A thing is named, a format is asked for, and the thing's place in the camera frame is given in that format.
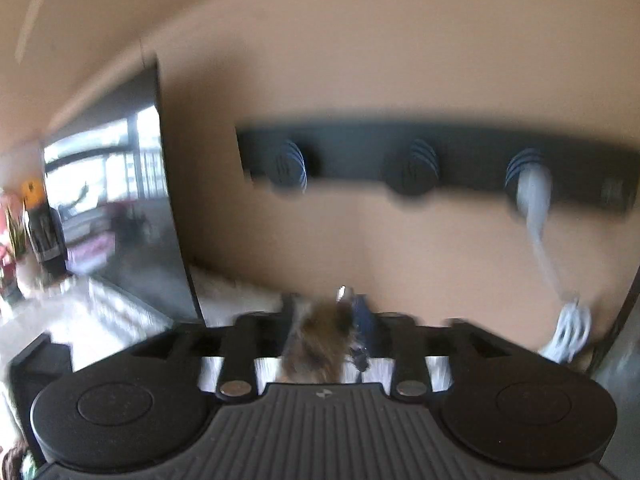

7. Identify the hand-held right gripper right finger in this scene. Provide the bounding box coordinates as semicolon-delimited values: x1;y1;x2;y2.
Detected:
350;294;503;397

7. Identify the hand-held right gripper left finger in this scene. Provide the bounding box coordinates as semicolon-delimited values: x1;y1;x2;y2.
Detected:
131;294;297;397

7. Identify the brown furry plush keychain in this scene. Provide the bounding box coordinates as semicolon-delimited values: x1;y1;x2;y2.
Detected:
276;285;370;386

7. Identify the black wall hook rack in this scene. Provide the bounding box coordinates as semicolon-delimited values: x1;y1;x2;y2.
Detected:
235;119;634;219

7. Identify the white fluffy blanket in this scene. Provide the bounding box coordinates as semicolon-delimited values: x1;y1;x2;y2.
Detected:
191;266;287;328

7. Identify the large black framed mirror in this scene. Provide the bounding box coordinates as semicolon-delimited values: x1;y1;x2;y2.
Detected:
42;53;205;325

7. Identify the green potted plant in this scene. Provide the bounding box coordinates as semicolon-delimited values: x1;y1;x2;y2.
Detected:
4;199;32;302

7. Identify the white hanging strap ornament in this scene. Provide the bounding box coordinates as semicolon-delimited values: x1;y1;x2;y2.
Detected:
506;148;593;365

